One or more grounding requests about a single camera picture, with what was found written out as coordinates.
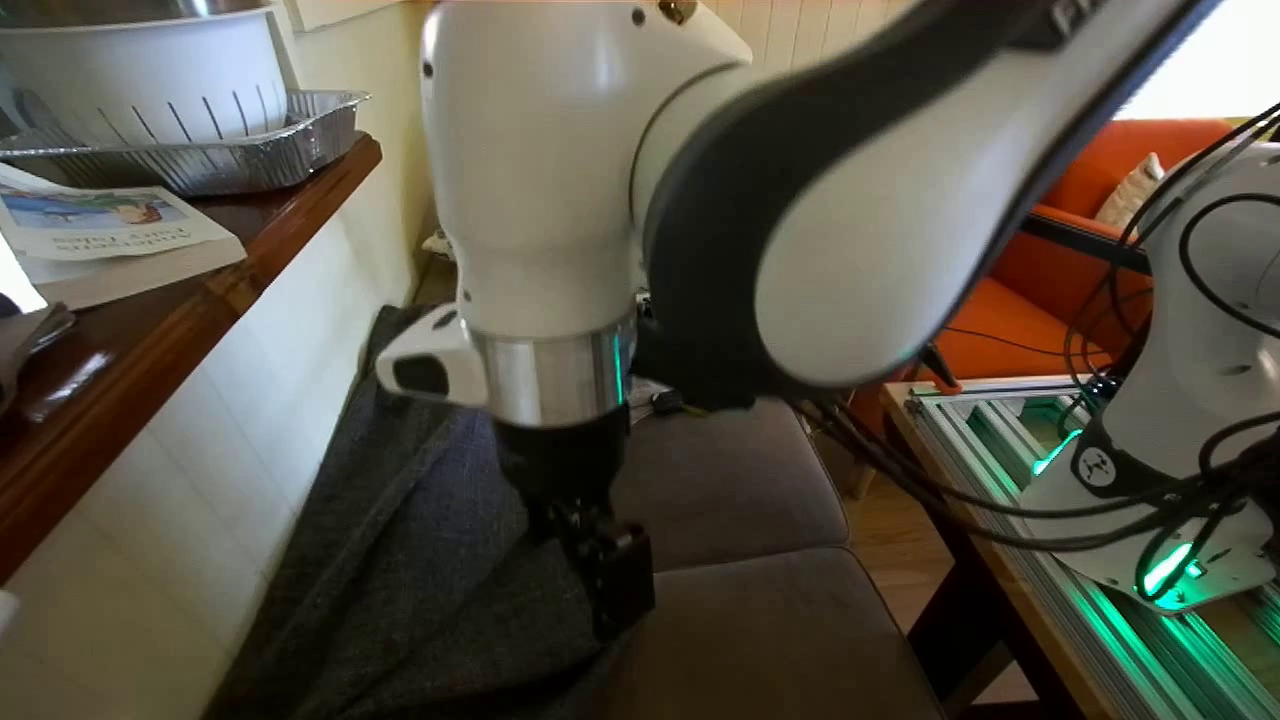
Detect aluminium foil tray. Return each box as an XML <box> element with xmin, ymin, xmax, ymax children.
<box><xmin>0</xmin><ymin>89</ymin><xmax>372</xmax><ymax>199</ymax></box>

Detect brown seat cushion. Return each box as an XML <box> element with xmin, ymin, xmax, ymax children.
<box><xmin>590</xmin><ymin>547</ymin><xmax>947</xmax><ymax>720</ymax></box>
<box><xmin>608</xmin><ymin>398</ymin><xmax>852</xmax><ymax>573</ymax></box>

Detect wooden counter ledge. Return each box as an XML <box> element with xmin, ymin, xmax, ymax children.
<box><xmin>0</xmin><ymin>132</ymin><xmax>384</xmax><ymax>587</ymax></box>

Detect white colander bowl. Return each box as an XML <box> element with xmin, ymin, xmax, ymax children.
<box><xmin>0</xmin><ymin>0</ymin><xmax>292</xmax><ymax>151</ymax></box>

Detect orange sofa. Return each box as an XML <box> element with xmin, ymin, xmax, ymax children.
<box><xmin>848</xmin><ymin>118</ymin><xmax>1243</xmax><ymax>443</ymax></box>

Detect paperback book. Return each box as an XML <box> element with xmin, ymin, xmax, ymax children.
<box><xmin>0</xmin><ymin>163</ymin><xmax>249</xmax><ymax>313</ymax></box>

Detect grey blanket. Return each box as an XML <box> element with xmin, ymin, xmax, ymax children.
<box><xmin>204</xmin><ymin>304</ymin><xmax>653</xmax><ymax>720</ymax></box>

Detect orange clamp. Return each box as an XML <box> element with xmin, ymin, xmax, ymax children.
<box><xmin>918</xmin><ymin>344</ymin><xmax>963</xmax><ymax>397</ymax></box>

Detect beige pillow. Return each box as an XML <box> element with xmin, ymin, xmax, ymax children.
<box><xmin>1094</xmin><ymin>152</ymin><xmax>1167</xmax><ymax>232</ymax></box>

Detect window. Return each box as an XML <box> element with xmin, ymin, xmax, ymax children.
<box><xmin>1113</xmin><ymin>0</ymin><xmax>1280</xmax><ymax>122</ymax></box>

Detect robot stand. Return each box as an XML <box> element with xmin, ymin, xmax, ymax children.
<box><xmin>880</xmin><ymin>374</ymin><xmax>1280</xmax><ymax>720</ymax></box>

